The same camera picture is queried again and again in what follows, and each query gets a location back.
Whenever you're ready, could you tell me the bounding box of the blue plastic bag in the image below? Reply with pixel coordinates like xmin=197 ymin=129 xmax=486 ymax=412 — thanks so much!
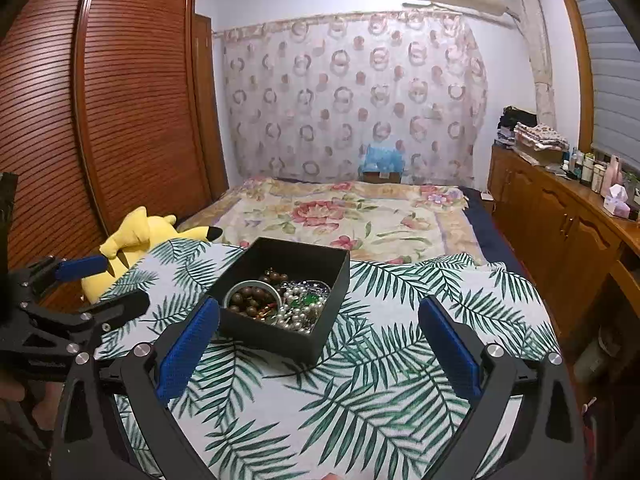
xmin=361 ymin=142 xmax=406 ymax=173

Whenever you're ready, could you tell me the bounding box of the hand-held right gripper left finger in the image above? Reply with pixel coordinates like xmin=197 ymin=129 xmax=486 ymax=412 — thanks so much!
xmin=52 ymin=296 xmax=222 ymax=480

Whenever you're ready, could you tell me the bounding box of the silver bangle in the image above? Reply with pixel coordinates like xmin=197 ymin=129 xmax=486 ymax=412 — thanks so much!
xmin=223 ymin=280 xmax=283 ymax=318

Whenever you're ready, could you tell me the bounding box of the person's left forearm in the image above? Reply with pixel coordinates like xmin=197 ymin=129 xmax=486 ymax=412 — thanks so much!
xmin=0 ymin=379 xmax=53 ymax=431

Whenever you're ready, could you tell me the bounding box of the pearl necklace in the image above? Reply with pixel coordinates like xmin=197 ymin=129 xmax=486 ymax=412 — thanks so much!
xmin=272 ymin=285 xmax=321 ymax=335

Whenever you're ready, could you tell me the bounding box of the wooden slatted wardrobe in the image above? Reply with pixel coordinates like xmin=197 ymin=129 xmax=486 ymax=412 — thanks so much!
xmin=0 ymin=0 xmax=228 ymax=311

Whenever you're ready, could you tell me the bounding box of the row of toiletry bottles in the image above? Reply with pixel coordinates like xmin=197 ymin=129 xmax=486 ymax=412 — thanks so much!
xmin=560 ymin=147 xmax=626 ymax=196

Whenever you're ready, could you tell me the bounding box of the pink tissue box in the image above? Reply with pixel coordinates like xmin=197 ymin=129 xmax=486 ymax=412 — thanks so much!
xmin=602 ymin=184 xmax=636 ymax=218

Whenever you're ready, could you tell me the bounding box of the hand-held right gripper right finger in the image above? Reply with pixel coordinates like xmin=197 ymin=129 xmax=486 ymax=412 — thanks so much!
xmin=417 ymin=296 xmax=588 ymax=480

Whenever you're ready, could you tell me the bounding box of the navy bed sheet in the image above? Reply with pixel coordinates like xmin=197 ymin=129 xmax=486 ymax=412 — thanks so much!
xmin=457 ymin=186 xmax=526 ymax=271

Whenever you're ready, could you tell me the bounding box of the wooden cabinet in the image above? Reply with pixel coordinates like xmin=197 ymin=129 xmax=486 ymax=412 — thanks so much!
xmin=487 ymin=142 xmax=640 ymax=361

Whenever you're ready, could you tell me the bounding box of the pale plastic container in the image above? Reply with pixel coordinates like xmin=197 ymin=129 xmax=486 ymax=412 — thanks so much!
xmin=572 ymin=325 xmax=626 ymax=386

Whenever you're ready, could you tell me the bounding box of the stack of dark clothes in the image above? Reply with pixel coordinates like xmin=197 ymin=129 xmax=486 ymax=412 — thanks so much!
xmin=497 ymin=106 xmax=538 ymax=148

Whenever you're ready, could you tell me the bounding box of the yellow plush toy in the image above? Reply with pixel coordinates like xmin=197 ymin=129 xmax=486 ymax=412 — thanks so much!
xmin=81 ymin=206 xmax=223 ymax=305

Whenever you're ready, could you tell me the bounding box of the leaf print cloth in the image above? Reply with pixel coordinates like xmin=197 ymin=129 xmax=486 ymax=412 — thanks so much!
xmin=92 ymin=237 xmax=563 ymax=480

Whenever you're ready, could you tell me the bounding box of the black jewelry box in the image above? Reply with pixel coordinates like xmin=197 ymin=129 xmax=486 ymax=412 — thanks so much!
xmin=206 ymin=236 xmax=351 ymax=365

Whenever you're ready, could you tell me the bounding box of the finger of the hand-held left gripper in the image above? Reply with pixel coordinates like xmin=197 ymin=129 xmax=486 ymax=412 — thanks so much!
xmin=7 ymin=255 xmax=108 ymax=306
xmin=27 ymin=289 xmax=152 ymax=346

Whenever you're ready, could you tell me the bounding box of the large wooden bead bracelet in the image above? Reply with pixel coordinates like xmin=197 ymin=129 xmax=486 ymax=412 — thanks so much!
xmin=229 ymin=284 xmax=281 ymax=320

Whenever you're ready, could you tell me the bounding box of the floral bedspread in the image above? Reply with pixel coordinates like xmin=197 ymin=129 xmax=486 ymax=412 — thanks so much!
xmin=175 ymin=177 xmax=488 ymax=266

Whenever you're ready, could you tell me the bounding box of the window blind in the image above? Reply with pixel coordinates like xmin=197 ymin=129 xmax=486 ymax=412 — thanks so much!
xmin=565 ymin=0 xmax=640 ymax=161

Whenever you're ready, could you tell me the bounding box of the circle pattern curtain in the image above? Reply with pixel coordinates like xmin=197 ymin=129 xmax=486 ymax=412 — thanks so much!
xmin=220 ymin=10 xmax=488 ymax=186

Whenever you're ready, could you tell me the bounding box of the folded floral cloth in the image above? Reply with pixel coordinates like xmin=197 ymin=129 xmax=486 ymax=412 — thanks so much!
xmin=514 ymin=121 xmax=571 ymax=153

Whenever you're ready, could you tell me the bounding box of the wrapped wall pipe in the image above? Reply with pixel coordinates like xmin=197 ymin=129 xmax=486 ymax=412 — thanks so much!
xmin=505 ymin=0 xmax=558 ymax=128

